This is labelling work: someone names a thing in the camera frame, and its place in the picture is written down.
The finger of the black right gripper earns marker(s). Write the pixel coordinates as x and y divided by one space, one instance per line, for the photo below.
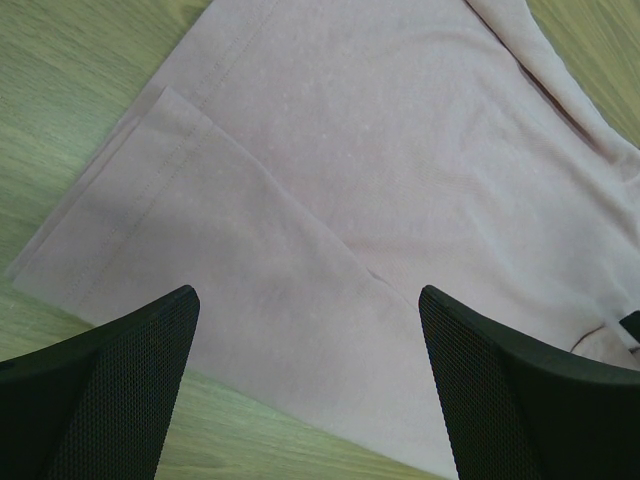
631 324

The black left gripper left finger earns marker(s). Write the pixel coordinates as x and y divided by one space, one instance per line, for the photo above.
98 405

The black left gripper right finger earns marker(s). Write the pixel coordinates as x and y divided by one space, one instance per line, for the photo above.
518 408

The dusty pink graphic t-shirt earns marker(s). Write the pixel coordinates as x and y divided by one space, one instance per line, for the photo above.
310 166

